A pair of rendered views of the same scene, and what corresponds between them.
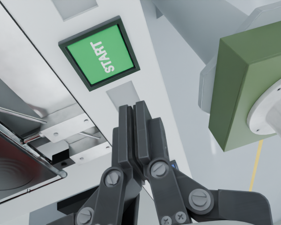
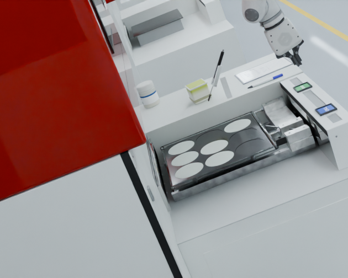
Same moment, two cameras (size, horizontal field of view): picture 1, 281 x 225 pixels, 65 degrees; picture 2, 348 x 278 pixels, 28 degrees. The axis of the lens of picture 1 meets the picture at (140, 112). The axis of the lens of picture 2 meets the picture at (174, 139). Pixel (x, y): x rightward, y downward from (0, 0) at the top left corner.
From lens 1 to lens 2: 2.50 m
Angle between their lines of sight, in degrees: 117
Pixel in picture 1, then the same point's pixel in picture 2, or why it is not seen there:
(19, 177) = (256, 147)
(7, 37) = (283, 116)
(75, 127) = (291, 122)
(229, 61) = not seen: outside the picture
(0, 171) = (251, 144)
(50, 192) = (255, 203)
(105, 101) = (301, 94)
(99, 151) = (299, 129)
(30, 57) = (286, 118)
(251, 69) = not seen: outside the picture
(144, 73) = (314, 87)
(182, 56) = not seen: outside the picture
